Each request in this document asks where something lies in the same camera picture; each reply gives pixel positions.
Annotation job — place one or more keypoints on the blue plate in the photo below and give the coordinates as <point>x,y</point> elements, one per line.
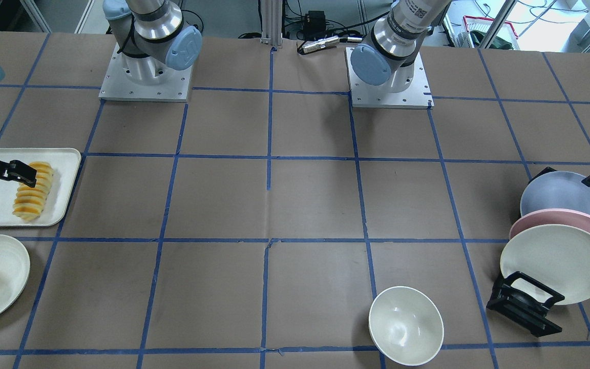
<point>556,190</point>

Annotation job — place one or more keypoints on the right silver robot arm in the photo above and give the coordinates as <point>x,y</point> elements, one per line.
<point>152,28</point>

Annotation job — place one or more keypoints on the pink plate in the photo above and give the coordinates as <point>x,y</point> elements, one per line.
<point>567,217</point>

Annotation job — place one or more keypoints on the cream plate in rack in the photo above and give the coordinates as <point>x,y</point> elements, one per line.
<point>556,255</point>

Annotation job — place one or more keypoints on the white rectangular tray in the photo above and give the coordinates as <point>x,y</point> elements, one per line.
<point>64,163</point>

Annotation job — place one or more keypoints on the cream bowl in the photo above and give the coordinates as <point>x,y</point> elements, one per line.
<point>406,326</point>

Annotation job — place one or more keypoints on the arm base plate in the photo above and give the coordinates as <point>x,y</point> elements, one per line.
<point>407,88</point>
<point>144,80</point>

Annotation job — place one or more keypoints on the metal cable connector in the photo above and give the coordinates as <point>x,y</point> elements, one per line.
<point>310,46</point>

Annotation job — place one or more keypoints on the aluminium frame post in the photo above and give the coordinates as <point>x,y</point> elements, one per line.
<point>272,22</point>

